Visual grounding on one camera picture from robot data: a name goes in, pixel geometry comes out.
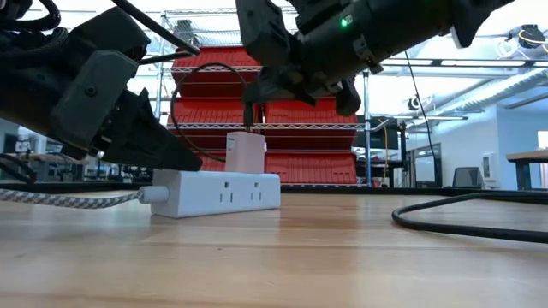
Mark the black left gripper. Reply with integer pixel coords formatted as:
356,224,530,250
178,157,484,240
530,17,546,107
50,6,204,173

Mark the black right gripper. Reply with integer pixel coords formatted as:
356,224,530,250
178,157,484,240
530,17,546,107
235,0,363,118

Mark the short black USB cable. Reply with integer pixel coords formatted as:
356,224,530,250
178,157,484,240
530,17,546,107
169,62,256,164

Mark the pink USB charger adapter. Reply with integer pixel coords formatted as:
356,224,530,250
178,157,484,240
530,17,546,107
224,130,267,175

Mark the white rectangular power strip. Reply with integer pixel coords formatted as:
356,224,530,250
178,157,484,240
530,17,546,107
149,169,283,220

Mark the grey braided power cord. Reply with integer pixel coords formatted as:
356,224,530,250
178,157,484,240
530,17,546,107
0,184,170,211

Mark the long black USB cable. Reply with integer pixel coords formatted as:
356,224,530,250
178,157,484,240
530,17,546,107
390,189,548,246

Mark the red plastic bin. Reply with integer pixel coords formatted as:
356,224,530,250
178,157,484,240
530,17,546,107
199,150,228,172
264,150,359,185
167,98,263,151
263,97,359,151
170,45,263,98

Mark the black monitor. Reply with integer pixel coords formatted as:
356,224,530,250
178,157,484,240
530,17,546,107
411,143,443,186

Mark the grey chair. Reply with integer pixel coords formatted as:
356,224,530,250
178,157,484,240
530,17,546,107
452,166,485,190

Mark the black ceiling device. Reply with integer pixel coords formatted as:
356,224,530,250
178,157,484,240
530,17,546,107
507,23,548,50

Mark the wooden side table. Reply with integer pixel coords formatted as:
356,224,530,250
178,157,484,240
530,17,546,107
505,149,548,192

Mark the chrome wire shelving cart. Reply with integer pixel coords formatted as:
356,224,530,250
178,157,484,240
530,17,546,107
152,6,374,189

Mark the thick black cable loop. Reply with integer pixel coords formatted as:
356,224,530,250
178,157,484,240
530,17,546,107
0,152,38,185

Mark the black metal table frame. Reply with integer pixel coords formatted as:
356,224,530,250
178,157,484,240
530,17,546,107
0,179,548,198

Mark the thin black hanging cable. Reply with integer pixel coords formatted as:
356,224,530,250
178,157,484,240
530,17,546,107
404,50,441,171

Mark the white ventilation duct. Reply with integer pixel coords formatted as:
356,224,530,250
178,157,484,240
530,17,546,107
423,68,548,117

